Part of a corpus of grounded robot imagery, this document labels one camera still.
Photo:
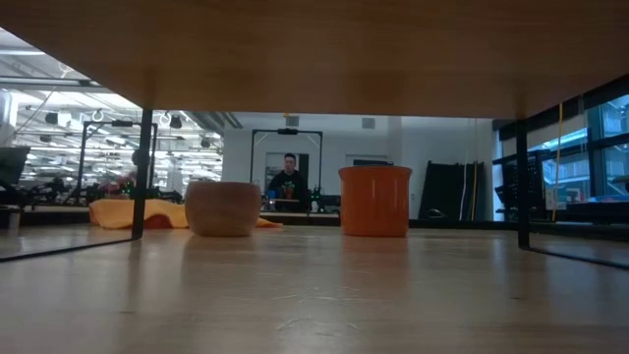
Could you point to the orange mug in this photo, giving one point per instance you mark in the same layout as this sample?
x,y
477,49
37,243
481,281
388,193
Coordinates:
x,y
375,201

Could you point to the wooden shelf with black legs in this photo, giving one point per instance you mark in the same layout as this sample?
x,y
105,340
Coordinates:
x,y
314,54

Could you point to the person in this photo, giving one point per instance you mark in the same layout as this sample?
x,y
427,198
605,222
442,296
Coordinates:
x,y
289,184

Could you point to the black leaning panels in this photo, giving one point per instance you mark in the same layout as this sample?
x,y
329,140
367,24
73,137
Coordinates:
x,y
449,192

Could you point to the orange microfibre cloth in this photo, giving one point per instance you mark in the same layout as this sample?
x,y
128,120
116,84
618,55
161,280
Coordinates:
x,y
113,212

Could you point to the dark monitor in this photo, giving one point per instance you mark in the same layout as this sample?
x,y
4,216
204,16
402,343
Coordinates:
x,y
12,164

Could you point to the black gantry frame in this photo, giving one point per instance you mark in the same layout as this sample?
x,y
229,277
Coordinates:
x,y
287,131

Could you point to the black aluminium table frame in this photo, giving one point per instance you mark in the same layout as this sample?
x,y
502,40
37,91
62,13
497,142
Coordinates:
x,y
442,223

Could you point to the dark window frame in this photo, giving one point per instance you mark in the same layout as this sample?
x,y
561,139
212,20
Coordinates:
x,y
592,147

